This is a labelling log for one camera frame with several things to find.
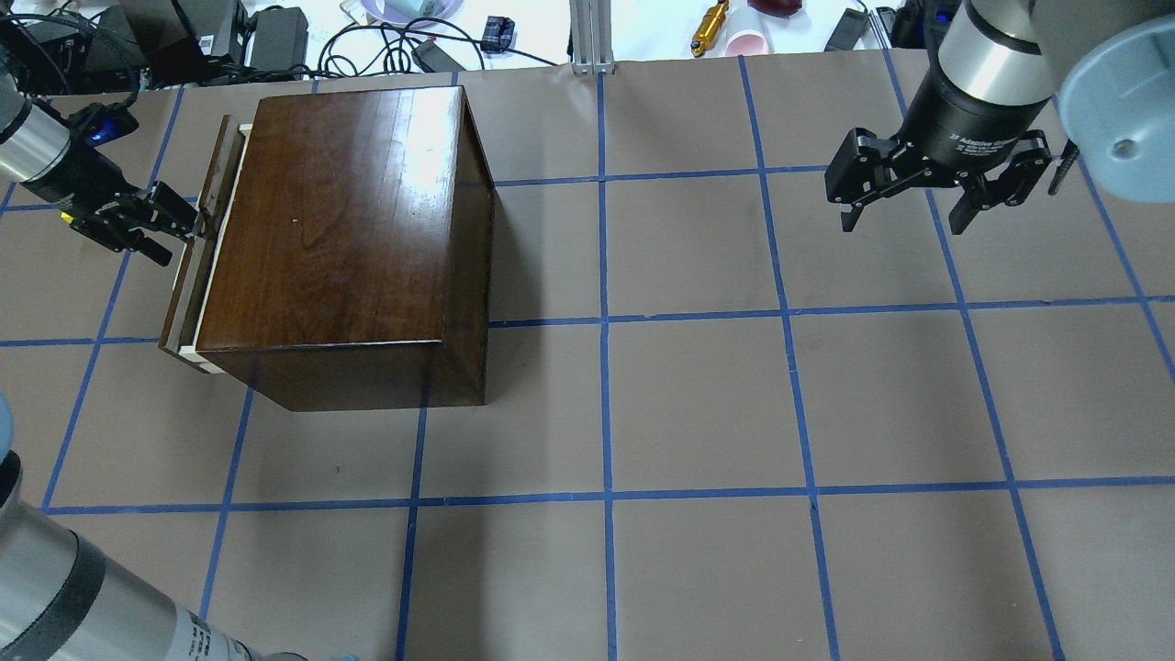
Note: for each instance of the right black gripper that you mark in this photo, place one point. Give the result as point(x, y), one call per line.
point(970, 121)

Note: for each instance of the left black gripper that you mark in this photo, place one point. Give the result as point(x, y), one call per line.
point(75, 175)

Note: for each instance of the light wood drawer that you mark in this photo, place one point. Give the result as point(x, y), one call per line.
point(183, 317)

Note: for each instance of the dark wooden drawer cabinet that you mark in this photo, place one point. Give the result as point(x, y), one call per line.
point(352, 269)

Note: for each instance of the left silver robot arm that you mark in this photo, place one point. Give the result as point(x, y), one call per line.
point(113, 513)

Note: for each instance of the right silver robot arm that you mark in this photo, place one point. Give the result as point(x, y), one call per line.
point(1108, 64)

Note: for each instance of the black power adapter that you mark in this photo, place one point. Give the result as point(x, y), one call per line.
point(279, 38)

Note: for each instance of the pink cup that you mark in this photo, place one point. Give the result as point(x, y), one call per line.
point(747, 42)

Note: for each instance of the gold cylinder tool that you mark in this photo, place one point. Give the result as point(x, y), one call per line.
point(710, 25)

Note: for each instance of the aluminium frame post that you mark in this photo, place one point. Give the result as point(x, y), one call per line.
point(591, 37)

